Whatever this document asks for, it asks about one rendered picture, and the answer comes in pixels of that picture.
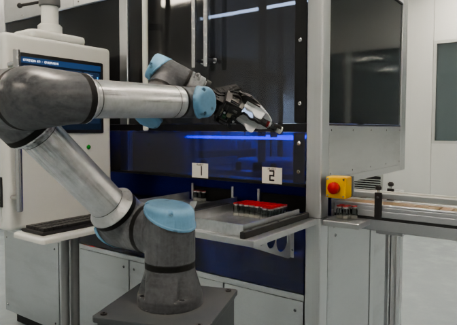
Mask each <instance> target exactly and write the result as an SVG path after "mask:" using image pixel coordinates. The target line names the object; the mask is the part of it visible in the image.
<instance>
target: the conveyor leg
mask: <svg viewBox="0 0 457 325"><path fill-rule="evenodd" d="M376 233H379V234H385V235H386V244H385V278H384V325H399V283H400V251H401V237H402V236H404V234H398V233H389V232H383V231H376Z"/></svg>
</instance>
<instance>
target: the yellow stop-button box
mask: <svg viewBox="0 0 457 325"><path fill-rule="evenodd" d="M331 182H337V183H338V184H339V186H340V191H339V192H338V193H337V194H331V193H329V192H328V190H327V186H328V184H329V183H331ZM353 196H354V176H350V175H331V176H327V177H326V197H329V198H336V199H347V198H350V197H353Z"/></svg>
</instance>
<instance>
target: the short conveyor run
mask: <svg viewBox="0 0 457 325"><path fill-rule="evenodd" d="M393 185H394V183H393V182H389V183H388V186H389V187H390V188H387V191H382V190H381V189H382V187H381V186H376V187H375V189H376V190H365V189H356V188H355V189H354V196H359V197H367V198H375V199H366V198H358V197H350V198H347V199H340V200H334V203H333V216H336V209H337V205H339V204H345V205H351V208H352V205H357V206H358V208H357V210H358V218H364V219H370V225H368V226H366V227H364V228H362V229H367V230H377V231H383V232H389V233H398V234H404V235H414V236H420V237H430V238H436V239H446V240H451V241H457V206H449V205H457V196H443V195H433V194H417V193H408V192H395V191H394V188H392V186H393ZM382 199H387V200H382ZM394 200H398V201H394ZM403 201H413V202H421V203H411V202H403ZM426 203H436V204H444V205H434V204H426Z"/></svg>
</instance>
